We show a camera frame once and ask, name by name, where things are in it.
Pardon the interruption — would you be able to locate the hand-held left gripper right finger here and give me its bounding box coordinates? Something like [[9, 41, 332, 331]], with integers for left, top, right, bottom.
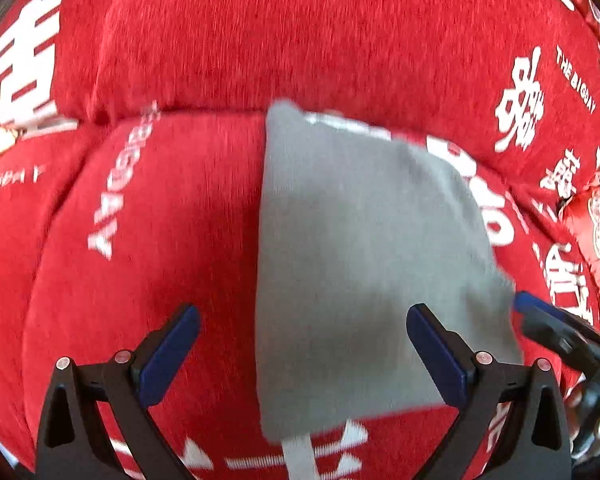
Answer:
[[406, 303, 573, 480]]

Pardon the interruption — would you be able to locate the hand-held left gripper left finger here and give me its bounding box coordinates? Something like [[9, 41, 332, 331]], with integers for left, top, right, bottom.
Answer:
[[35, 304, 201, 480]]

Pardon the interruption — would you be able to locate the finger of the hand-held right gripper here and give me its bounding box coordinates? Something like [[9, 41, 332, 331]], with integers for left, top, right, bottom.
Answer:
[[514, 291, 600, 371]]

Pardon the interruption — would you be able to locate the grey small garment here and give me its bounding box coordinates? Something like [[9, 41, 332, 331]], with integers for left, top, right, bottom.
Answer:
[[256, 100, 525, 443]]

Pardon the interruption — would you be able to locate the red printed sofa cover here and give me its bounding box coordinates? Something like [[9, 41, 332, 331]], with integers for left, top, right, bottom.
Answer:
[[0, 0, 600, 480]]

